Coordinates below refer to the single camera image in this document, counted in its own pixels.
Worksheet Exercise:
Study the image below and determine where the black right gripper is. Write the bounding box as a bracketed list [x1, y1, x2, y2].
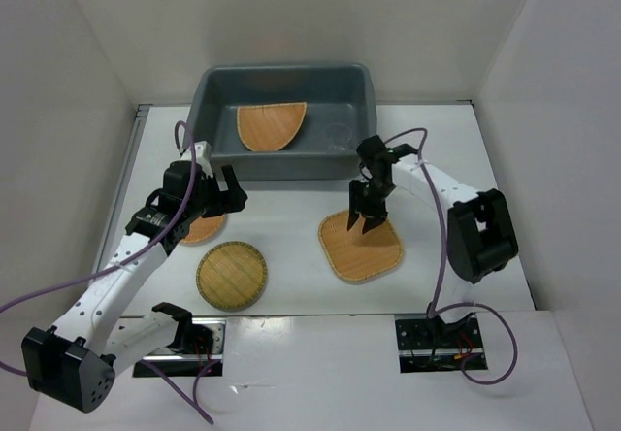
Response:
[347, 177, 395, 233]

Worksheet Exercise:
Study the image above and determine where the square woven tray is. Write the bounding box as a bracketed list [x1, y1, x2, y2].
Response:
[318, 211, 404, 283]

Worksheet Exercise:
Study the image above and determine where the triangular woven tray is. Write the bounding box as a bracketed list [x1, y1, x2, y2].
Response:
[237, 102, 308, 152]

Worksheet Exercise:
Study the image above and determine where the round green-rimmed bamboo tray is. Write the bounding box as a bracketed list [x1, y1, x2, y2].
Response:
[196, 241, 268, 312]

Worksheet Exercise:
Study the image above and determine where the clear plastic cup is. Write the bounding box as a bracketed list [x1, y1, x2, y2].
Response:
[324, 123, 352, 151]

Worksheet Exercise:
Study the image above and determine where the grey plastic bin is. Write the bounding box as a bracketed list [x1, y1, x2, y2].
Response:
[187, 62, 377, 181]

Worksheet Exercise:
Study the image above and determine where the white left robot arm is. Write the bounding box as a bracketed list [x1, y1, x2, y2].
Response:
[21, 160, 247, 413]

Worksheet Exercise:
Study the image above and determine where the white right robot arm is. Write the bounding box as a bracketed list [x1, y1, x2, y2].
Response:
[347, 135, 518, 347]

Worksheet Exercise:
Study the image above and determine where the round tan woven tray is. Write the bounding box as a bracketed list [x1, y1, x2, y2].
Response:
[180, 215, 227, 246]

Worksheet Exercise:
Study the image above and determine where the aluminium table edge rail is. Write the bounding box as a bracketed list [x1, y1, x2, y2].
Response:
[98, 104, 151, 269]

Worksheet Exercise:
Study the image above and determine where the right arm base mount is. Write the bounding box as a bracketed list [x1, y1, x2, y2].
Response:
[394, 315, 487, 374]

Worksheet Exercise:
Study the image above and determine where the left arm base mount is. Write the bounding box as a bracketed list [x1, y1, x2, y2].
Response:
[143, 317, 226, 378]

